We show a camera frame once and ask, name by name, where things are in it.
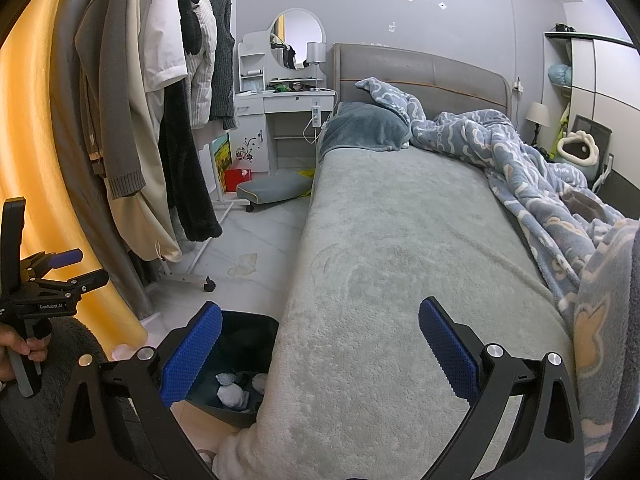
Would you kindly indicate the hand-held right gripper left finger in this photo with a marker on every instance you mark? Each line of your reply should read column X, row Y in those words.
column 192, row 355

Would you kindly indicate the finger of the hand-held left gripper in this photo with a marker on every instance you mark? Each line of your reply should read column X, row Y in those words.
column 67, row 257
column 85, row 280

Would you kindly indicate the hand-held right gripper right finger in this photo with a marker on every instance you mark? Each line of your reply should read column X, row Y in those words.
column 447, row 350

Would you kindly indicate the white tissue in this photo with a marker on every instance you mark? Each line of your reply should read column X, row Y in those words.
column 223, row 377

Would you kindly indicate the dark teal trash bin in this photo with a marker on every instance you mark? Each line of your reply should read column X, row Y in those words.
column 245, row 335

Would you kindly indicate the person's left hand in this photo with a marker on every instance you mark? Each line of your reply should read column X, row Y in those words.
column 22, row 345

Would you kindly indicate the pink cloth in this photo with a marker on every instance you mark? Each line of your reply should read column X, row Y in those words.
column 121, row 351

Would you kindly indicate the beige coat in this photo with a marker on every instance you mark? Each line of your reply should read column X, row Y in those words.
column 145, row 210

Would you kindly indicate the white clothes rack base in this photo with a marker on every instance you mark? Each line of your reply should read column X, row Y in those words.
column 195, row 260

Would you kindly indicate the grey long coat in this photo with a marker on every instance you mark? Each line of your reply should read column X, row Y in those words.
column 75, row 160

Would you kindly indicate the translucent plastic scrap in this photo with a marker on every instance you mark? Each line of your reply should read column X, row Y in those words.
column 243, row 264

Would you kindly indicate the yellow curtain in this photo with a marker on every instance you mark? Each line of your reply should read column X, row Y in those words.
column 35, row 135

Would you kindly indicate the black fleece coat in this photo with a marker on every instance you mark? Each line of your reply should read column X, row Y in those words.
column 187, row 175

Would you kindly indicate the grey knit cardigan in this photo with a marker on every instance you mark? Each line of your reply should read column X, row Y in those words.
column 110, row 85

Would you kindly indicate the red box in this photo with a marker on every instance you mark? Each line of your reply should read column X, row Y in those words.
column 235, row 180

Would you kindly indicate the blue patterned fleece blanket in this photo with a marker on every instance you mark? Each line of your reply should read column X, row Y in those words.
column 550, row 200

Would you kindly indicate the grey floor cushion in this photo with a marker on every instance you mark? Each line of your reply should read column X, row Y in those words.
column 272, row 191

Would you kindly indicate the yellow painting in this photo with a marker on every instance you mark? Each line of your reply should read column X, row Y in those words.
column 222, row 155

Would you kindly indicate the yellow plastic bag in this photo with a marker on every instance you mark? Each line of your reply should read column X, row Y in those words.
column 306, row 174

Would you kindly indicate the white puffer jacket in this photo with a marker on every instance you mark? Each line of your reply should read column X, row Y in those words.
column 200, row 85

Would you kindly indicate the cream pet bed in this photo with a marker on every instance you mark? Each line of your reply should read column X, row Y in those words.
column 575, row 152

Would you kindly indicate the blue-grey pillow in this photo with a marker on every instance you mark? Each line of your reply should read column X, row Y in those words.
column 360, row 130

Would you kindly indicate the white dressing table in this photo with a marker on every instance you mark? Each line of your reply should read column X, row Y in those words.
column 255, row 105

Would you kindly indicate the white shirt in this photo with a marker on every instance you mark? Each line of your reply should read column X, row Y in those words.
column 167, row 35

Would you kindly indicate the yellow-green cloth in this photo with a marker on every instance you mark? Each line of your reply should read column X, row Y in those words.
column 564, row 130

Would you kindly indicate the dark grey knit vest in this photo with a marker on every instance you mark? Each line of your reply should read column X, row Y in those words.
column 222, row 60

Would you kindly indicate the beige bedside lamp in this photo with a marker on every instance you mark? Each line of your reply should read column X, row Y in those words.
column 538, row 112

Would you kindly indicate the white power strip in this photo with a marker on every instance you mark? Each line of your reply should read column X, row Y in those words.
column 316, row 116

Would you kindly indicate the black chair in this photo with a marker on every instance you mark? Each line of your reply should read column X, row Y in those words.
column 597, row 127

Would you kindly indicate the black hanging garment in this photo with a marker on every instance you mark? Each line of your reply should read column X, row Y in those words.
column 190, row 10

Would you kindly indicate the grey upholstered headboard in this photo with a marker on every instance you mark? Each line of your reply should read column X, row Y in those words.
column 400, row 67

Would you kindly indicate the light blue bundle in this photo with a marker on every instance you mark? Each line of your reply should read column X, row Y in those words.
column 559, row 74

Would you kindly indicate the oval mirror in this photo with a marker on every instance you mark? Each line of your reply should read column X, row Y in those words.
column 300, row 35

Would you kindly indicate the silver table lamp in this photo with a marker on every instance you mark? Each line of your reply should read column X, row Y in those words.
column 316, row 52

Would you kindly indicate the small black bag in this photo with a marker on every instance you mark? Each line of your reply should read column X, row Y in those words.
column 563, row 27

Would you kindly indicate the white wall plug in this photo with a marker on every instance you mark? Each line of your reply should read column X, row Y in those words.
column 518, row 85

